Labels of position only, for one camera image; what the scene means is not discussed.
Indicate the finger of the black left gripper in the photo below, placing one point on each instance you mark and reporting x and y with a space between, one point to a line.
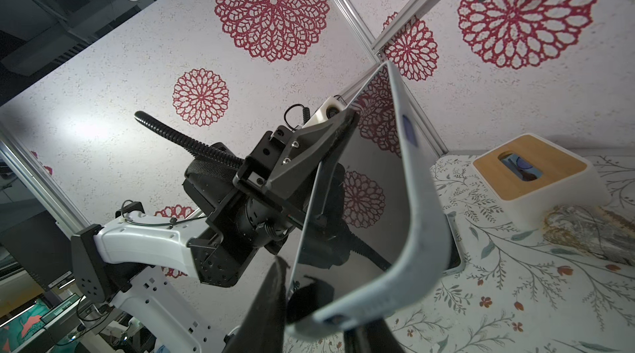
307 148

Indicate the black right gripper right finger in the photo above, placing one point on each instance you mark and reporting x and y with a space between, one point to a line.
374 337

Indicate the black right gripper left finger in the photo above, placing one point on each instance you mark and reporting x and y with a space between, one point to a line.
263 327

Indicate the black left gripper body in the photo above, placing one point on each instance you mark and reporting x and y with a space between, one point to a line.
256 169

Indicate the black phone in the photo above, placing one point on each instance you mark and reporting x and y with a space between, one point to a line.
457 263
375 239

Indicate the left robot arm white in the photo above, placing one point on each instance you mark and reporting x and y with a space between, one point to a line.
247 205

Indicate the white tissue box wooden lid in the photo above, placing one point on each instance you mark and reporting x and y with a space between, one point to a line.
530 175

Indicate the clear plastic bag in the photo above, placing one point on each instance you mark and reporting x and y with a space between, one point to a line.
600 231

